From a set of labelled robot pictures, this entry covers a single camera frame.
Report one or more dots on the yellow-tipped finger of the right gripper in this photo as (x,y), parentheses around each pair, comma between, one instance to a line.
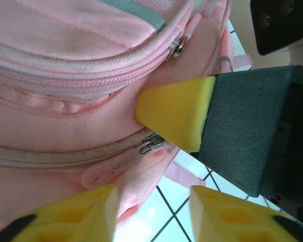
(229,121)

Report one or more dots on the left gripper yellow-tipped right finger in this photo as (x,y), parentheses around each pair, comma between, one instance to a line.
(229,221)

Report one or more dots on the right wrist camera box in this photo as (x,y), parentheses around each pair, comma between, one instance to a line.
(277,25)

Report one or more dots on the pink backpack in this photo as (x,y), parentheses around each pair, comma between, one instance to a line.
(65,50)

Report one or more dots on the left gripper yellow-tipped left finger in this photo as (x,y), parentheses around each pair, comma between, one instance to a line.
(65,221)

